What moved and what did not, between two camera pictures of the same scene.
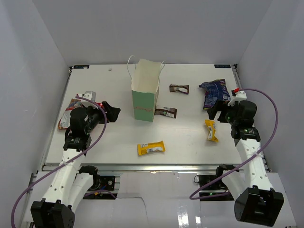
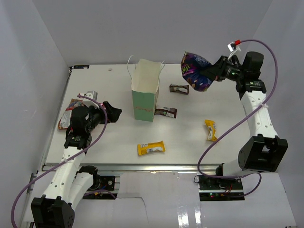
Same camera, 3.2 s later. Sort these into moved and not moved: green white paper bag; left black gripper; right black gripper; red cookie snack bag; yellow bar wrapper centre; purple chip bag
Moved: purple chip bag; right black gripper
Not moved: green white paper bag; left black gripper; red cookie snack bag; yellow bar wrapper centre
